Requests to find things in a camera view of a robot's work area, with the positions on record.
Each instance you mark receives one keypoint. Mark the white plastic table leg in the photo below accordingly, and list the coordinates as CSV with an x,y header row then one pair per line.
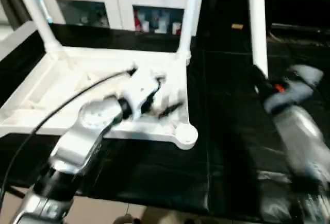
x,y
36,13
257,18
190,13

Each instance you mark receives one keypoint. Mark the white plastic table top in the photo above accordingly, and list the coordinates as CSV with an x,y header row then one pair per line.
x,y
62,80

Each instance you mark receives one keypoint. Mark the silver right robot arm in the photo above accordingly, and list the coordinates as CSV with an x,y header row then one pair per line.
x,y
301,131

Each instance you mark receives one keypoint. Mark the white bottle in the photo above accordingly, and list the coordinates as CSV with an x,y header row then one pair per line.
x,y
160,26

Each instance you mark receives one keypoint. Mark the white cup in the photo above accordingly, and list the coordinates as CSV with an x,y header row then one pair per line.
x,y
177,28

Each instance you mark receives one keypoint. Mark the tan label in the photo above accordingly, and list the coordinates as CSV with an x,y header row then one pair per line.
x,y
237,26

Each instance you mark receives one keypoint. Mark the red bottle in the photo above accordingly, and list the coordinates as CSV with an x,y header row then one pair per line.
x,y
138,24

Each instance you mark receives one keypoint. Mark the cyan plastic item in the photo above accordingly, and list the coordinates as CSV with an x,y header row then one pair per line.
x,y
46,13

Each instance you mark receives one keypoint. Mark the white side table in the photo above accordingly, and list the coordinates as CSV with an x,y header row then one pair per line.
x,y
15,38

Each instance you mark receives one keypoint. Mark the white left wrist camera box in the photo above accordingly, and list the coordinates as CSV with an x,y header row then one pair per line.
x,y
139,90

